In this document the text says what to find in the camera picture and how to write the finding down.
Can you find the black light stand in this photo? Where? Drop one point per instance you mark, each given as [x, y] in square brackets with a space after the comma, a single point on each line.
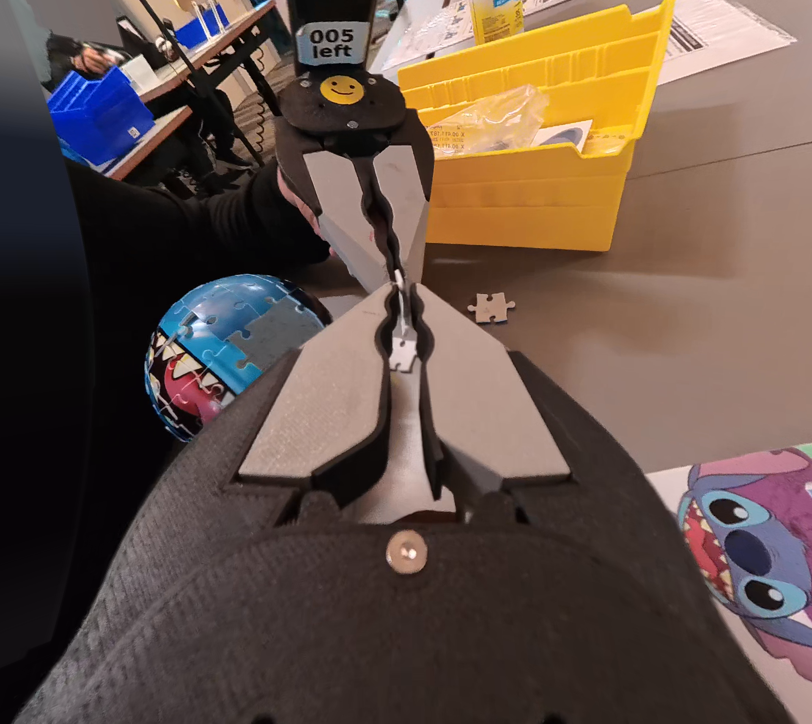
[171, 37]

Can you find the cartoon printed puzzle box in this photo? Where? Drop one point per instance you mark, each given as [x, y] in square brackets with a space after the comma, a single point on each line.
[748, 546]

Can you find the yellow plastic bin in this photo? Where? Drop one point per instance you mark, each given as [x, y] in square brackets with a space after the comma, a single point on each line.
[520, 204]

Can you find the wooden top table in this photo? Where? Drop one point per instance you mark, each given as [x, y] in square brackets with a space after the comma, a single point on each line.
[209, 42]

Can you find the blue plastic crate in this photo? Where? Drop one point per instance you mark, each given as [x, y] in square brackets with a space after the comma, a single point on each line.
[95, 115]

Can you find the person's left hand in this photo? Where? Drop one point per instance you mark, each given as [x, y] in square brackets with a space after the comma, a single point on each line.
[304, 207]

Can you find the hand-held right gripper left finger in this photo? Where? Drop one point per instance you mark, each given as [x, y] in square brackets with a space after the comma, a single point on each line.
[317, 413]

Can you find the clear plastic bag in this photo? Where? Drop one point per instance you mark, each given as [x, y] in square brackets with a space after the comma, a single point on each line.
[501, 115]

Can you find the clear acrylic holder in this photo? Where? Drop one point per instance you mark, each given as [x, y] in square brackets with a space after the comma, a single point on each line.
[209, 14]

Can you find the white sheet in plastic sleeve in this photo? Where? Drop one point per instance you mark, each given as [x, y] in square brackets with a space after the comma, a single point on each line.
[729, 33]

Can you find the blue white leaflet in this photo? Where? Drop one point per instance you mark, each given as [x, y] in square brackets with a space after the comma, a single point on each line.
[564, 137]

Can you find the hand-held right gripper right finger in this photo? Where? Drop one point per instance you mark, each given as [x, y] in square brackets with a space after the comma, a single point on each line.
[488, 413]

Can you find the blue puzzle ball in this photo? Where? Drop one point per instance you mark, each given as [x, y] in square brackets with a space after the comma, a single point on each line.
[203, 318]

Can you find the white puzzle piece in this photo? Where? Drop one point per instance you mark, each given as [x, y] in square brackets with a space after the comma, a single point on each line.
[404, 353]
[491, 307]

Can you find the person's left forearm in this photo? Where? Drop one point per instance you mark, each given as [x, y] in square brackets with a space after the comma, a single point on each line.
[190, 229]

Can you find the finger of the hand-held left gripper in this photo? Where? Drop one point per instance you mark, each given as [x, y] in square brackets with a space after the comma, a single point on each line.
[406, 191]
[339, 204]

